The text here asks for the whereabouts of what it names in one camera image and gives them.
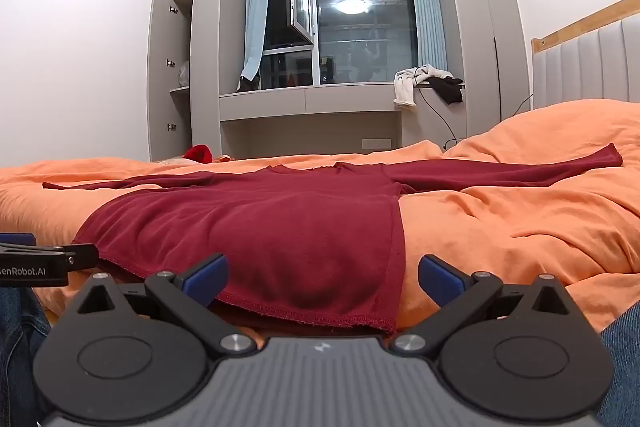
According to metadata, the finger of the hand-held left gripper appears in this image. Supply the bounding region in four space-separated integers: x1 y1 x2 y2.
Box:
0 233 99 269

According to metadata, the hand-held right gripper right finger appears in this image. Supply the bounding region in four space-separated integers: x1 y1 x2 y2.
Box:
389 254 573 358

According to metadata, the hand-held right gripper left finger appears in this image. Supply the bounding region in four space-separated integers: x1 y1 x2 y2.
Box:
72 253 258 359

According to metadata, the dark red long-sleeve shirt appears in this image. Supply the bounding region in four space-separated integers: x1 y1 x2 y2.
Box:
42 143 623 334

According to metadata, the orange blanket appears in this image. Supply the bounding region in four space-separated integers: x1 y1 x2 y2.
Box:
0 101 640 339

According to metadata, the bright red cloth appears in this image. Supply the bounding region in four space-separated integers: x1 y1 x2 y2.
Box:
181 145 215 162

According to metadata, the black garment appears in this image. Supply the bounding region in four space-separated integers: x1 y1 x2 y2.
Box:
427 77 465 104

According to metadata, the white garment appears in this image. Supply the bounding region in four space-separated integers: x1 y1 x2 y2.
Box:
392 63 455 112

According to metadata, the grey wardrobe door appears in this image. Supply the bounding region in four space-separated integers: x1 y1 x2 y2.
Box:
147 0 194 162

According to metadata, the person's right leg in jeans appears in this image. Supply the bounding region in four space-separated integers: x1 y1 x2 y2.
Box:
597 312 640 427

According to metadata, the window with open sash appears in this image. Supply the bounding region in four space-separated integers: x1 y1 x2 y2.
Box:
260 0 421 88

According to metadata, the grey padded headboard wooden trim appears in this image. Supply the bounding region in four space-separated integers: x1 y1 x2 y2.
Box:
531 0 640 110

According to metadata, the light blue curtain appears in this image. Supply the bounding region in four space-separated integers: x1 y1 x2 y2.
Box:
239 0 273 81
405 0 449 72

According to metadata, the grey built-in cabinet unit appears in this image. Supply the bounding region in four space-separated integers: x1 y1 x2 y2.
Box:
169 0 534 161

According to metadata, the black cable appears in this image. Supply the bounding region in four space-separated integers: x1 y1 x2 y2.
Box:
417 84 463 152

